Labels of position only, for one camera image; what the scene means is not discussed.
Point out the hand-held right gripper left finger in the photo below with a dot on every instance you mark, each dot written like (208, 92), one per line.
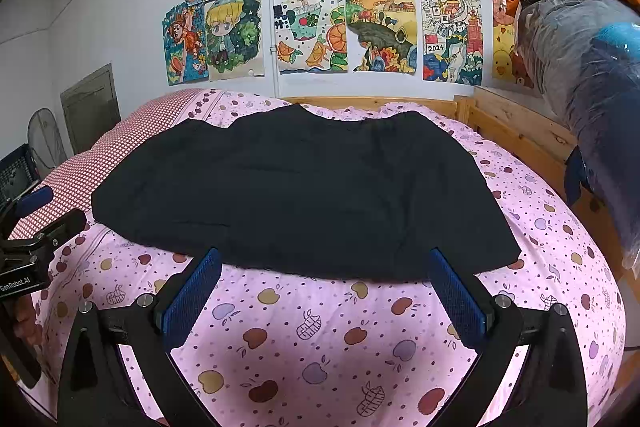
(192, 297)

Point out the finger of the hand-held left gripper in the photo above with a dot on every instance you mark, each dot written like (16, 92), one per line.
(32, 202)
(60, 229)

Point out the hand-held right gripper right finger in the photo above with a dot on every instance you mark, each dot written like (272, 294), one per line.
(457, 297)

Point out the black thin garment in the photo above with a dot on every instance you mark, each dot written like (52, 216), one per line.
(300, 192)

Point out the person's left hand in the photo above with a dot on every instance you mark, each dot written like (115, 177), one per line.
(31, 314)

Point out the black plastic crate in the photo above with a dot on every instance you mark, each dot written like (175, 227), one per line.
(17, 172)

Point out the white electric fan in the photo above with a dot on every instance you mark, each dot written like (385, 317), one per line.
(47, 137)

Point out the red checked bed sheet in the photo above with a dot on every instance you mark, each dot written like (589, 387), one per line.
(100, 157)

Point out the pink apple-print quilt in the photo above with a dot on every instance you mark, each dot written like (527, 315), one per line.
(325, 347)

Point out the blue cloth piece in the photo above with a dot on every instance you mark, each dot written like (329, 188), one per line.
(580, 172)

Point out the swimming girl drawing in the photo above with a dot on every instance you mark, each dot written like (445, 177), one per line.
(182, 42)

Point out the plastic-wrapped bedding bundle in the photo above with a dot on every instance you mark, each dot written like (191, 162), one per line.
(590, 97)

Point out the bear and chick drawing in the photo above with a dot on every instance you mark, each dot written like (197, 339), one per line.
(502, 52)

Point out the blond figure drawing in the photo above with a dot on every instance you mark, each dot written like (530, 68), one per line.
(227, 37)

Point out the city tower drawing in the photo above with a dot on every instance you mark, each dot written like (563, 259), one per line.
(450, 37)

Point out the hill landscape drawing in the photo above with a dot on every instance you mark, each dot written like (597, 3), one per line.
(380, 27)

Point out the turtle and ship drawing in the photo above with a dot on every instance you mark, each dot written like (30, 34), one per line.
(305, 32)

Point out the grey wall panel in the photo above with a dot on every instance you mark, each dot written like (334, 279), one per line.
(90, 107)

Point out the wooden bed frame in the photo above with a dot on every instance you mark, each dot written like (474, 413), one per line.
(515, 117)

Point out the white wall pipe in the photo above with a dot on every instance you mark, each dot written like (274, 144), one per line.
(272, 82)

